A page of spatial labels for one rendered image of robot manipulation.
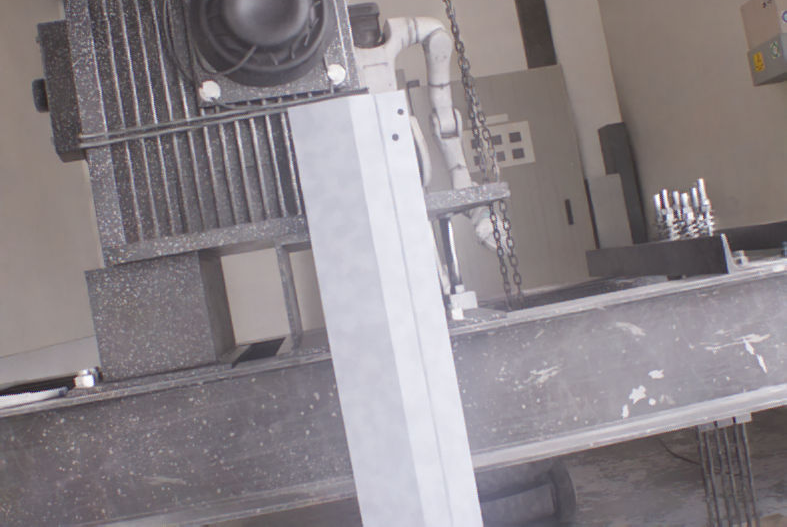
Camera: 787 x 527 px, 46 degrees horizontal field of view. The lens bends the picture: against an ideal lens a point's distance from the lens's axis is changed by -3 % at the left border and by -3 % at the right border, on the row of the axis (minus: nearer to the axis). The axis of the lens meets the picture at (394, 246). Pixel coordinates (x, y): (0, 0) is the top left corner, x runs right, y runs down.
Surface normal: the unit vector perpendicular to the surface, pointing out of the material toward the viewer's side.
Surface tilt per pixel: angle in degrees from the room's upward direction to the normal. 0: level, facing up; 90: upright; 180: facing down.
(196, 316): 90
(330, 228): 90
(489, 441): 90
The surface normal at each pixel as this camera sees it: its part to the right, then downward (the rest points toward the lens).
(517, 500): 0.32, -0.08
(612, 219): 0.07, -0.04
